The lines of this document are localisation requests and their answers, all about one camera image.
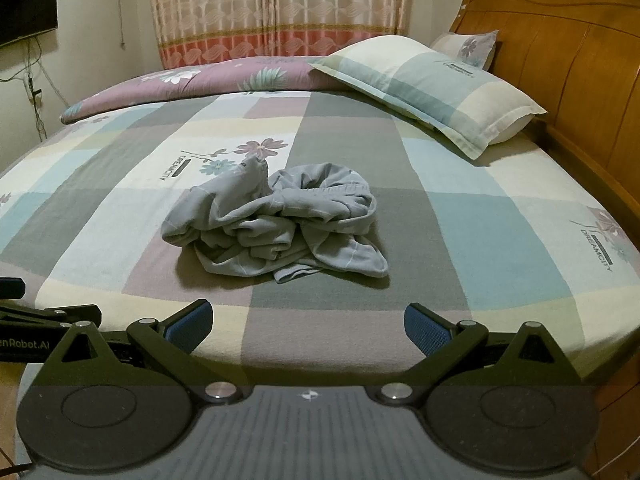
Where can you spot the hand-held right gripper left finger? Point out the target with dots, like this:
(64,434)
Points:
(192,325)

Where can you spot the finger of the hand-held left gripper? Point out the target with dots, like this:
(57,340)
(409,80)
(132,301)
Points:
(75,314)

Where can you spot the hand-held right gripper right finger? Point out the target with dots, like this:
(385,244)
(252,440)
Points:
(425,327)

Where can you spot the grey patterned sweater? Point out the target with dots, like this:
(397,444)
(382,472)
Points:
(300,225)

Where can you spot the checked pillow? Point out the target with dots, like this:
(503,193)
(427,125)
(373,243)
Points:
(425,85)

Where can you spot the purple floral quilt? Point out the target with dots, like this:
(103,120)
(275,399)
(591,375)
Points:
(200,77)

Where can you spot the small floral pillow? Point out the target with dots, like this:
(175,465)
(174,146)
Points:
(470,47)

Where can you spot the black television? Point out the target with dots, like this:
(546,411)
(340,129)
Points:
(25,10)

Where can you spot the patterned curtain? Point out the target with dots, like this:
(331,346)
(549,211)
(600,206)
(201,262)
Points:
(275,10)

